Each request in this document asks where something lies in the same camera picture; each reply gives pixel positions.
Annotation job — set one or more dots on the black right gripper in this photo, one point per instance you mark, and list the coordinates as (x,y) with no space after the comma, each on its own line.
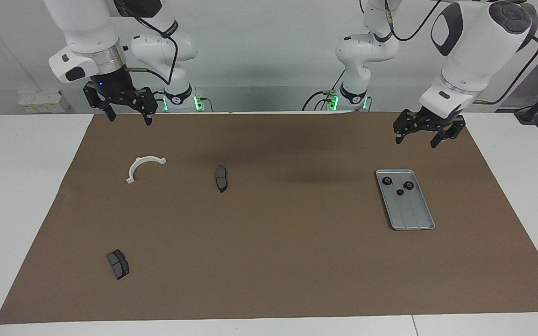
(115,88)

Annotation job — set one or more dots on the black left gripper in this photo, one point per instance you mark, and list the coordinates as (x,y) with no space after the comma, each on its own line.
(430,123)

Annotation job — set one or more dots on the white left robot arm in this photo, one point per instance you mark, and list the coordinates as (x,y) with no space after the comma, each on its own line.
(479,42)

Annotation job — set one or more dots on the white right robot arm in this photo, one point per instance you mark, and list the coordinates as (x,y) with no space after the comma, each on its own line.
(82,23)

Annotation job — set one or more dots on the silver metal tray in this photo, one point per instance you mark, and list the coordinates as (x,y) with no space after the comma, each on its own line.
(414,214)

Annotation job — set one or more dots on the long grey brake pad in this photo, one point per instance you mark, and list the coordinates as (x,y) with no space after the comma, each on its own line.
(221,178)

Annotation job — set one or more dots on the short grooved grey brake pad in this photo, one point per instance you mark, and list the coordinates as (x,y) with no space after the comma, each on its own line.
(118,266)

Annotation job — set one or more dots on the brown table mat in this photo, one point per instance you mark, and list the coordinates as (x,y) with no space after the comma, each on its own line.
(269,256)

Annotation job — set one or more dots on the white curved plastic bracket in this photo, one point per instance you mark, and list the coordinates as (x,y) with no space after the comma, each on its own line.
(134,165)

